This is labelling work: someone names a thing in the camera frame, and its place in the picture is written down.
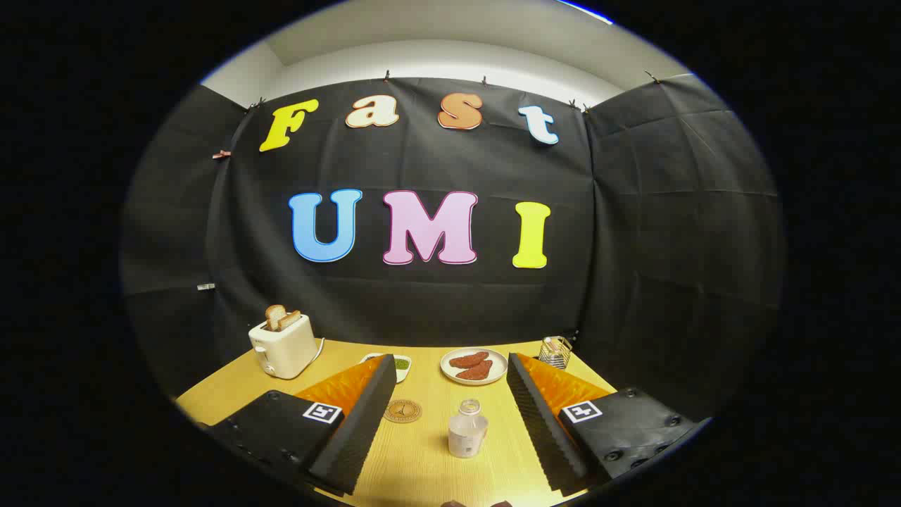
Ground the metal wire holder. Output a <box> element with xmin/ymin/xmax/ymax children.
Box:
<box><xmin>539</xmin><ymin>336</ymin><xmax>573</xmax><ymax>370</ymax></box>

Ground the white divided condiment dish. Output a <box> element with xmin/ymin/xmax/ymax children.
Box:
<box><xmin>360</xmin><ymin>353</ymin><xmax>412</xmax><ymax>384</ymax></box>

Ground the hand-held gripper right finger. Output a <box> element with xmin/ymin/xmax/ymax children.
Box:
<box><xmin>507</xmin><ymin>352</ymin><xmax>708</xmax><ymax>496</ymax></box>

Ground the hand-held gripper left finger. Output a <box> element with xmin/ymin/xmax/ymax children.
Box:
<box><xmin>201</xmin><ymin>354</ymin><xmax>397</xmax><ymax>496</ymax></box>

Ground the clear plastic juice bottle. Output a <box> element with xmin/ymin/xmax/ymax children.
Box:
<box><xmin>448</xmin><ymin>399</ymin><xmax>489</xmax><ymax>459</ymax></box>

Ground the black backdrop cloth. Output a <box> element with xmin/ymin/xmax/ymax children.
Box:
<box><xmin>120</xmin><ymin>74</ymin><xmax>786</xmax><ymax>423</ymax></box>

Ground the round cork coaster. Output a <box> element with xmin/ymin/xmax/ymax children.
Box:
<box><xmin>384</xmin><ymin>399</ymin><xmax>423</xmax><ymax>423</ymax></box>

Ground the white round plate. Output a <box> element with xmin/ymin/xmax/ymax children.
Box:
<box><xmin>441</xmin><ymin>348</ymin><xmax>509</xmax><ymax>385</ymax></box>

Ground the white toaster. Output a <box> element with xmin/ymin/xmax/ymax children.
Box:
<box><xmin>248</xmin><ymin>313</ymin><xmax>319</xmax><ymax>380</ymax></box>

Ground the wooden table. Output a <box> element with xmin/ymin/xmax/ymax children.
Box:
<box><xmin>176</xmin><ymin>339</ymin><xmax>617</xmax><ymax>507</ymax></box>

